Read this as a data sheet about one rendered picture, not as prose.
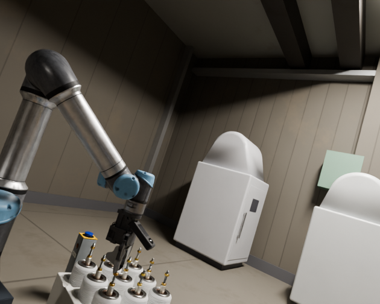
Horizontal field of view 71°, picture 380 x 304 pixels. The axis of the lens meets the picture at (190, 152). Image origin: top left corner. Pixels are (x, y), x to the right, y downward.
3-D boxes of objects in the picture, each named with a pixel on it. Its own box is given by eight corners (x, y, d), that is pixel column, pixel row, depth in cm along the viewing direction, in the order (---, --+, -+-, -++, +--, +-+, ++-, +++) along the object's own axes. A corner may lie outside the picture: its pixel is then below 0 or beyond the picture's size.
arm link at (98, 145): (56, 31, 68) (151, 187, 81) (55, 44, 77) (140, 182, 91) (9, 48, 63) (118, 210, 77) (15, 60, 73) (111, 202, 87)
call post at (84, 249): (58, 305, 121) (82, 238, 124) (55, 297, 126) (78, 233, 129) (74, 304, 125) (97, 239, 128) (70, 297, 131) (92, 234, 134)
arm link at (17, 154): (-45, 232, 69) (33, 42, 75) (-29, 216, 82) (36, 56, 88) (8, 240, 74) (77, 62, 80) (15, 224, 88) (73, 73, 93)
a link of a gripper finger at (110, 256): (102, 268, 94) (113, 242, 97) (116, 274, 93) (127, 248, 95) (98, 268, 92) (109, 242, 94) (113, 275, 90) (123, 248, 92)
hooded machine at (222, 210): (248, 268, 297) (281, 150, 312) (225, 274, 250) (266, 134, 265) (198, 243, 338) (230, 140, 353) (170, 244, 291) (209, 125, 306)
